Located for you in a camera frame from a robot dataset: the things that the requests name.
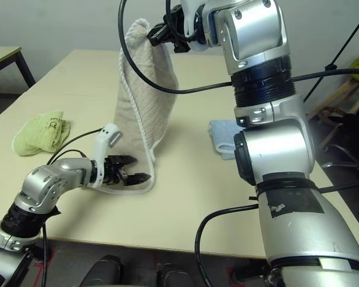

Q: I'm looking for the black robot right foot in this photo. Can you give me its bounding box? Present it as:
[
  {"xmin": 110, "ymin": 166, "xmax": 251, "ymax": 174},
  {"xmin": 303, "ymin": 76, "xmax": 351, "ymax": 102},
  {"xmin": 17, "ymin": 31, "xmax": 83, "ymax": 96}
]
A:
[{"xmin": 156, "ymin": 262, "xmax": 195, "ymax": 287}]

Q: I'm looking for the black robot foot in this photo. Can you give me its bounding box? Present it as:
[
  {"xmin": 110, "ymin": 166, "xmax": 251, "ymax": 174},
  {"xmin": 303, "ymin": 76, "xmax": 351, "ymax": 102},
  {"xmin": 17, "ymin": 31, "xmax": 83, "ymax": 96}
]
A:
[
  {"xmin": 156, "ymin": 262, "xmax": 195, "ymax": 287},
  {"xmin": 79, "ymin": 254, "xmax": 122, "ymax": 287}
]

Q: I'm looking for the beige towel white trim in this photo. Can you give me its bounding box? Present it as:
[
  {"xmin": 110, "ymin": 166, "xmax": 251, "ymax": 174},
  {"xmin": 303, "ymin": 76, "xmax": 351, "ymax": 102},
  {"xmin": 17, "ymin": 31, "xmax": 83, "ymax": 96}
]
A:
[{"xmin": 113, "ymin": 18, "xmax": 180, "ymax": 196}]

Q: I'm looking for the green folded towel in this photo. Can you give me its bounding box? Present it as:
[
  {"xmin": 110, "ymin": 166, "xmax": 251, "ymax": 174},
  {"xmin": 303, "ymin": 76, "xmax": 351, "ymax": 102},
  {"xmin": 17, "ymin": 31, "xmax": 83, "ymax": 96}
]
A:
[{"xmin": 12, "ymin": 109, "xmax": 71, "ymax": 157}]

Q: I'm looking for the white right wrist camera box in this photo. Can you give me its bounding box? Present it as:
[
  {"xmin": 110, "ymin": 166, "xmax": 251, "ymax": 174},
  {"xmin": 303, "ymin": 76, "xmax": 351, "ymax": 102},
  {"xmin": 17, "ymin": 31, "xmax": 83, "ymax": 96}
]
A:
[{"xmin": 181, "ymin": 0, "xmax": 219, "ymax": 51}]

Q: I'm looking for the black robot left foot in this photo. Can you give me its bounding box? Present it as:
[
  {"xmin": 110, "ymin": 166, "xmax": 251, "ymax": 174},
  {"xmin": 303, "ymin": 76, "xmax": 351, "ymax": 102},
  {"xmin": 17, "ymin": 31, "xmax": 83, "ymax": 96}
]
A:
[{"xmin": 79, "ymin": 254, "xmax": 122, "ymax": 287}]

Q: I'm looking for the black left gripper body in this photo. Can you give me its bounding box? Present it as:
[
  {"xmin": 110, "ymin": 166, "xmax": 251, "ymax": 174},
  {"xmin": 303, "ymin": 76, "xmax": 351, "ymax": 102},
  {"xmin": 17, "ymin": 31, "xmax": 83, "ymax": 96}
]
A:
[{"xmin": 102, "ymin": 154, "xmax": 130, "ymax": 188}]

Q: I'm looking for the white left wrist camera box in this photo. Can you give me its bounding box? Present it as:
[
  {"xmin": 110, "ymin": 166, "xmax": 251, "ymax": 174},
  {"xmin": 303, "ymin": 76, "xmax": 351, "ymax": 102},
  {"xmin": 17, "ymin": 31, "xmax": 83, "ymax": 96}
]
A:
[{"xmin": 86, "ymin": 123, "xmax": 123, "ymax": 189}]

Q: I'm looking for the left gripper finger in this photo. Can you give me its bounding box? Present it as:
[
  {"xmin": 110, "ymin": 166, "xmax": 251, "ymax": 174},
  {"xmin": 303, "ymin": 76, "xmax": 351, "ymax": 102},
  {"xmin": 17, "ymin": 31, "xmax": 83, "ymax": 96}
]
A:
[
  {"xmin": 124, "ymin": 172, "xmax": 152, "ymax": 187},
  {"xmin": 115, "ymin": 154, "xmax": 138, "ymax": 166}
]

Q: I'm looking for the blue folded towel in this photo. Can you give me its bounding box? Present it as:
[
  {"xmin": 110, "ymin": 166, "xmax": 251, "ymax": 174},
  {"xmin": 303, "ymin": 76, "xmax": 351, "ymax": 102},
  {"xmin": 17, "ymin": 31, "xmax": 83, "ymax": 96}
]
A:
[{"xmin": 208, "ymin": 119, "xmax": 239, "ymax": 161}]

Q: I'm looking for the side table at left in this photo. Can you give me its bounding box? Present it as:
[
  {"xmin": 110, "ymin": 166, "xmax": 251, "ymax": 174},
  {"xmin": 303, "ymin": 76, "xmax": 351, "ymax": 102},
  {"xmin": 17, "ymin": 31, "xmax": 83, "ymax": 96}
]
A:
[{"xmin": 0, "ymin": 46, "xmax": 36, "ymax": 89}]

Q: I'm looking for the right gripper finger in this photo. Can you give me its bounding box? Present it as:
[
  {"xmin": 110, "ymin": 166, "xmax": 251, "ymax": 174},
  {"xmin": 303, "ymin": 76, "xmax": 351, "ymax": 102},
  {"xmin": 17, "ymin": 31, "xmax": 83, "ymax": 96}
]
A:
[
  {"xmin": 148, "ymin": 22, "xmax": 169, "ymax": 37},
  {"xmin": 146, "ymin": 32, "xmax": 169, "ymax": 47}
]

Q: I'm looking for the black tripod stand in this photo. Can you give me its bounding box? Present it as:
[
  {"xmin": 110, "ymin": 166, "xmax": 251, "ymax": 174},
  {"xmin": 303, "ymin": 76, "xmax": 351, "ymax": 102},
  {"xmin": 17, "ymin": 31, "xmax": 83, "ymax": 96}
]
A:
[{"xmin": 303, "ymin": 1, "xmax": 359, "ymax": 102}]

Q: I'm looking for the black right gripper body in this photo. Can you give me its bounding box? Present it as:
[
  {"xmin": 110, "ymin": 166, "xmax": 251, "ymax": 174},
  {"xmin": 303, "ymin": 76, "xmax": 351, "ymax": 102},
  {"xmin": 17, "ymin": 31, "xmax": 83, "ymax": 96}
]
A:
[{"xmin": 163, "ymin": 5, "xmax": 199, "ymax": 54}]

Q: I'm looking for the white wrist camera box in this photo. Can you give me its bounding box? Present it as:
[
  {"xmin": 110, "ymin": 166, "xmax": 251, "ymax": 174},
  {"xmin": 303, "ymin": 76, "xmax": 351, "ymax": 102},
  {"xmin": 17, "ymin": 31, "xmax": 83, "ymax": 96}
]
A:
[
  {"xmin": 181, "ymin": 0, "xmax": 219, "ymax": 51},
  {"xmin": 86, "ymin": 123, "xmax": 123, "ymax": 189}
]

